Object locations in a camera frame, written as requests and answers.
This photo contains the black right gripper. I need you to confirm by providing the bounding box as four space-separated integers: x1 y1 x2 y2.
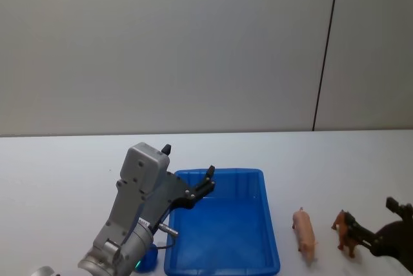
347 196 413 273

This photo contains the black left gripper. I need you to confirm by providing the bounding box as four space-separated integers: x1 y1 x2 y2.
138 144 217 233

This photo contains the brown toy horse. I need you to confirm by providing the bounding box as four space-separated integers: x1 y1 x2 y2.
331 210 364 259

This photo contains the blue plastic tray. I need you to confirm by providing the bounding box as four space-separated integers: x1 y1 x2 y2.
163 168 281 276

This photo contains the pink toy pig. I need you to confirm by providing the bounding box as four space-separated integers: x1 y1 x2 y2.
292 206 319 262

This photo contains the small round blue object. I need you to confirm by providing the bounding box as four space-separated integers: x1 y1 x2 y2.
140 243 159 272

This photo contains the thin cable with silver plug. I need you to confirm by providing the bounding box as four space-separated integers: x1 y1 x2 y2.
151 222 180 251

